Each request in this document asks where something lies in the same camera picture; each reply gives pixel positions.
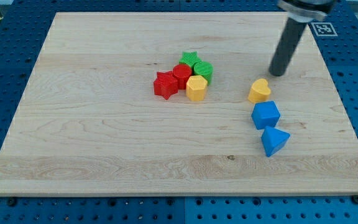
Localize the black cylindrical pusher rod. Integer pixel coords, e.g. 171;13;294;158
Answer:
268;17;306;77

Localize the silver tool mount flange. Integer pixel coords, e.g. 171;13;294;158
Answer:
277;0;336;22

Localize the yellow hexagon block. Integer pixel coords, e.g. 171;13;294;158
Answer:
186;75;208;101

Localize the fiducial marker tag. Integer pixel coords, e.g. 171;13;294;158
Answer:
311;22;337;37

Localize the yellow heart block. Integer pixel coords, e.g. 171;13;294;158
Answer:
247;78;271;103

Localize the blue cube block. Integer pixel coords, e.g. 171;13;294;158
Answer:
251;101;281;130

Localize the green cylinder block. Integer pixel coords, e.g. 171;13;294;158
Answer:
193;61;213;85

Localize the green star block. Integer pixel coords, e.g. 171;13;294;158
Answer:
179;52;202;68

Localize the blue triangle block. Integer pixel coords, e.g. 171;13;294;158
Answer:
261;126;290;157

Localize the red cylinder block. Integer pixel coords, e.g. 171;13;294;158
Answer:
172;64;193;90

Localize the red star block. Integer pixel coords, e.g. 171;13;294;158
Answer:
153;70;178;100

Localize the wooden board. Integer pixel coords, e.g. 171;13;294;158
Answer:
0;12;358;197

